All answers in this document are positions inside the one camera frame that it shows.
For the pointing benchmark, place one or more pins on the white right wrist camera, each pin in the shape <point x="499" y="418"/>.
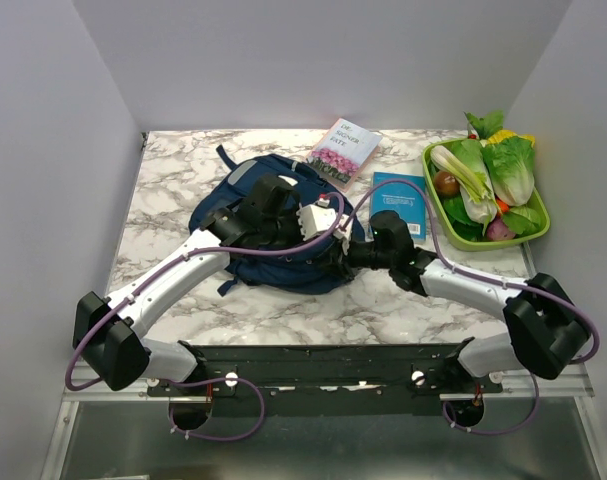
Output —
<point x="343" y="234"/>

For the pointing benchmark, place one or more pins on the green lettuce head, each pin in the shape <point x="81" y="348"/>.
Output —
<point x="510" y="164"/>

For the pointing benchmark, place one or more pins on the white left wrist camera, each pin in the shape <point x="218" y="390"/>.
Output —
<point x="314" y="219"/>

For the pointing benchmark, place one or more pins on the white green bok choy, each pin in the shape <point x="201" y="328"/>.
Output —
<point x="464" y="160"/>

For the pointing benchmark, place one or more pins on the navy blue student backpack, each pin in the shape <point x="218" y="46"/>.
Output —
<point x="283" y="270"/>

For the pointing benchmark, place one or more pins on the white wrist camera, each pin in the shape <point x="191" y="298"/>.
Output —
<point x="343" y="234"/>
<point x="314" y="219"/>

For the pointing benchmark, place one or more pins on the brown round fruit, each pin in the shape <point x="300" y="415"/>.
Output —
<point x="446" y="185"/>

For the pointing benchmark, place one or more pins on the black mounting rail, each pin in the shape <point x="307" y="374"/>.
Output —
<point x="311" y="381"/>

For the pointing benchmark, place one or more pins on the purple onion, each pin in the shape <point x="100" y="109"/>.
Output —
<point x="498" y="231"/>

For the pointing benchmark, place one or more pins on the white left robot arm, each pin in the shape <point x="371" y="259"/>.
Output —
<point x="110" y="333"/>

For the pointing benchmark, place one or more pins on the white book with pink roses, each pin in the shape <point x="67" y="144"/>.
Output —
<point x="341" y="154"/>

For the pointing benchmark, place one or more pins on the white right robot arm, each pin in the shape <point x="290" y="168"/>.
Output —
<point x="544" y="332"/>

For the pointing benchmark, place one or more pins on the green plastic vegetable tray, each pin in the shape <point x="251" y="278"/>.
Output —
<point x="529" y="221"/>

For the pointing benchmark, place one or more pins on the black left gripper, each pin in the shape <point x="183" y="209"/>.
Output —
<point x="292" y="214"/>

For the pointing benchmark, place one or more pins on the teal blue hardcover book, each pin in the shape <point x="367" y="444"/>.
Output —
<point x="402" y="199"/>

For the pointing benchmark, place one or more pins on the aluminium frame rail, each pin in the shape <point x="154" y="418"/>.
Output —
<point x="61" y="439"/>

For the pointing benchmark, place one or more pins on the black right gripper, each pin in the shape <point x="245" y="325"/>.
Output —
<point x="349" y="251"/>

